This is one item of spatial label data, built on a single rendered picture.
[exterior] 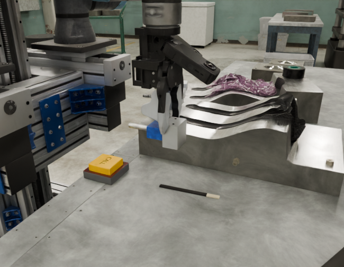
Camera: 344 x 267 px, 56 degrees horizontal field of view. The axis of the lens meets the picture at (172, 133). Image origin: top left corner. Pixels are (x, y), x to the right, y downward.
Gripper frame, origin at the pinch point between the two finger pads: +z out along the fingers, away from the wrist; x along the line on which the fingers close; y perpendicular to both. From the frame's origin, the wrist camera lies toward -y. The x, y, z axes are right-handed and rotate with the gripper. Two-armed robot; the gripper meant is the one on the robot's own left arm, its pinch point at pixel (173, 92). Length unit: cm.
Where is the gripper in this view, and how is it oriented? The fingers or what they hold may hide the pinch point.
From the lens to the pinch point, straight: 101.0
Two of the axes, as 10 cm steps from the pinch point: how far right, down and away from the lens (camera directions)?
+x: -4.1, 3.7, -8.3
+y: -9.1, -1.7, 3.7
